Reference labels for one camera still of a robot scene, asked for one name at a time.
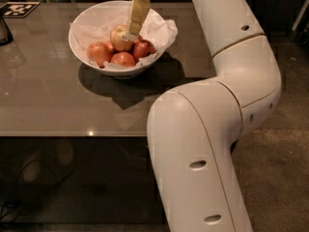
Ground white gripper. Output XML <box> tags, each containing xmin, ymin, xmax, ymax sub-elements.
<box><xmin>123</xmin><ymin>0</ymin><xmax>151</xmax><ymax>42</ymax></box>

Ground yellow-red apple with sticker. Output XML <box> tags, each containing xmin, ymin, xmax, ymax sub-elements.
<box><xmin>110</xmin><ymin>24</ymin><xmax>133</xmax><ymax>52</ymax></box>

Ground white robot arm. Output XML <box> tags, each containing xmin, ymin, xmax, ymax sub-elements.
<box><xmin>147</xmin><ymin>0</ymin><xmax>282</xmax><ymax>232</ymax></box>

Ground back hidden red apple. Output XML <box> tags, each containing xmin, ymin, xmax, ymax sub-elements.
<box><xmin>134</xmin><ymin>35</ymin><xmax>143</xmax><ymax>44</ymax></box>

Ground right red apple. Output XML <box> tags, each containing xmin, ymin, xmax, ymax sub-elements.
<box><xmin>132</xmin><ymin>40</ymin><xmax>156</xmax><ymax>62</ymax></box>

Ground white ceramic bowl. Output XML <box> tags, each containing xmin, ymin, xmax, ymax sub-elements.
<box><xmin>68</xmin><ymin>0</ymin><xmax>175</xmax><ymax>80</ymax></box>

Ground front centre red apple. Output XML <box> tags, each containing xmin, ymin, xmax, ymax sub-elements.
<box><xmin>111</xmin><ymin>52</ymin><xmax>135</xmax><ymax>67</ymax></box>

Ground left red apple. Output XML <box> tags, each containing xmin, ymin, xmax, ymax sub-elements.
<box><xmin>87</xmin><ymin>42</ymin><xmax>112</xmax><ymax>69</ymax></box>

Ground white crumpled paper liner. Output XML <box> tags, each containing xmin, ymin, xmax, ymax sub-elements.
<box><xmin>70</xmin><ymin>10</ymin><xmax>179</xmax><ymax>72</ymax></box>

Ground black white fiducial marker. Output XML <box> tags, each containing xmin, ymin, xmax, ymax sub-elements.
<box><xmin>0</xmin><ymin>2</ymin><xmax>40</xmax><ymax>18</ymax></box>

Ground dark object at left edge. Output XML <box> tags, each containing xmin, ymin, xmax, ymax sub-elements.
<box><xmin>0</xmin><ymin>16</ymin><xmax>14</xmax><ymax>45</ymax></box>

